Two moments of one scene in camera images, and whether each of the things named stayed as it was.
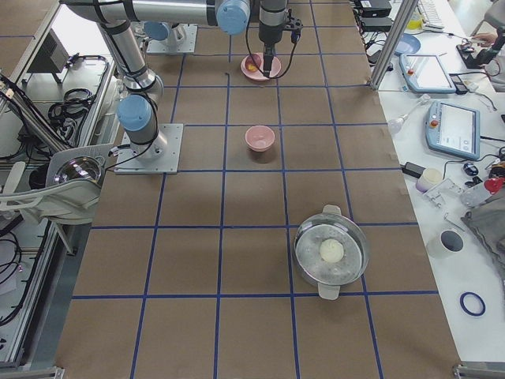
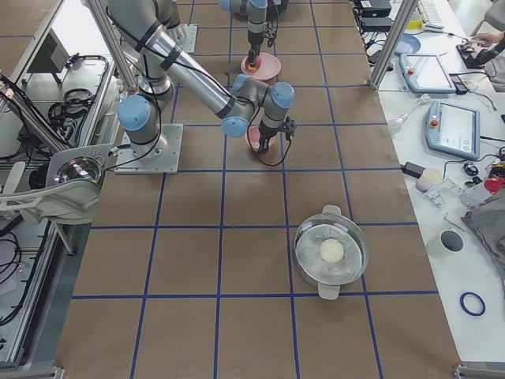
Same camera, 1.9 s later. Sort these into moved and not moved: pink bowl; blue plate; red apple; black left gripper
Moved: black left gripper
Not moved: red apple; pink bowl; blue plate
